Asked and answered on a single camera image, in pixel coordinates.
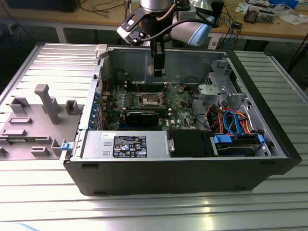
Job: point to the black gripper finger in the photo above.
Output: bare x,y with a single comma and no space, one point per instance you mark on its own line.
160,65

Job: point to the silver CPU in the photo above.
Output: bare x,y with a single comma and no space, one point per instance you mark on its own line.
151,69

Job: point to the metal locking lever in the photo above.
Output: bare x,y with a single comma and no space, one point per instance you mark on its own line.
166,87
137,87

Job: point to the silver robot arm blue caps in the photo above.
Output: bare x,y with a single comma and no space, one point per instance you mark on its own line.
154,4

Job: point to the CPU socket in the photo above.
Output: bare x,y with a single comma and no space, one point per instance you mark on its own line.
146,99

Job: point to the coin cell battery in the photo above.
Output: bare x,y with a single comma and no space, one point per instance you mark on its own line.
180,89

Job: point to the green RAM stick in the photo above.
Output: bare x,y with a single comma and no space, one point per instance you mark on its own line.
144,108

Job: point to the green motherboard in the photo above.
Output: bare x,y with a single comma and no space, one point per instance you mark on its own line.
178,113

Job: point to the black graphics card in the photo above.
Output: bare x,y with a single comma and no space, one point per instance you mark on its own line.
142,118

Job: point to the black computer tower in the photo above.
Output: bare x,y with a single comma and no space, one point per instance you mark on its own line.
219,12

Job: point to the wooden workbench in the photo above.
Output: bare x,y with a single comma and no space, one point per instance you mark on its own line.
72,16

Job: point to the small black adapter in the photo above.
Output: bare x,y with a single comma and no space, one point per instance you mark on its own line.
237,24

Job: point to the black fan shroud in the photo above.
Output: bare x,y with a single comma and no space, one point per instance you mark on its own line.
187,144

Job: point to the copper heat sink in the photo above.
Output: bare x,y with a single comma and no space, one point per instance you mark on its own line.
251,15

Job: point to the silver power supply unit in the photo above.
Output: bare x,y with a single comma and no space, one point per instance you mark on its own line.
96,144

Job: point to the black PC case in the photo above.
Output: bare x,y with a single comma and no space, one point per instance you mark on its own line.
144,175

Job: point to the grey metal box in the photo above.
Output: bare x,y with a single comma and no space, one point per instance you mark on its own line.
267,16

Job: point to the hard disk in blue carrier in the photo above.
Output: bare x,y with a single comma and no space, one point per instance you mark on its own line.
235,150

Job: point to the black box on desk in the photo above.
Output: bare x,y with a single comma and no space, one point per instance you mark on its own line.
41,4

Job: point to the blue case latch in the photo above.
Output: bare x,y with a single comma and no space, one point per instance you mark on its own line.
66,146

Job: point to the blue box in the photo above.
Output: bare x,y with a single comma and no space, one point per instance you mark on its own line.
284,2

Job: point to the white papers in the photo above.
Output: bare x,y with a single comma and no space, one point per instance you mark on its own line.
292,19

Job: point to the grey parts rack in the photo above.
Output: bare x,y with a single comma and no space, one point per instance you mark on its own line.
31,134

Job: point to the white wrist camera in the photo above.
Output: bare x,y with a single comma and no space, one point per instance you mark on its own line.
127,30

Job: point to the silver metal bracket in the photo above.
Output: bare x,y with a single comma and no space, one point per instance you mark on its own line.
210,92

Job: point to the grey drive bay bracket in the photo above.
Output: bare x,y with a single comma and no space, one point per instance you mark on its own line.
220,69

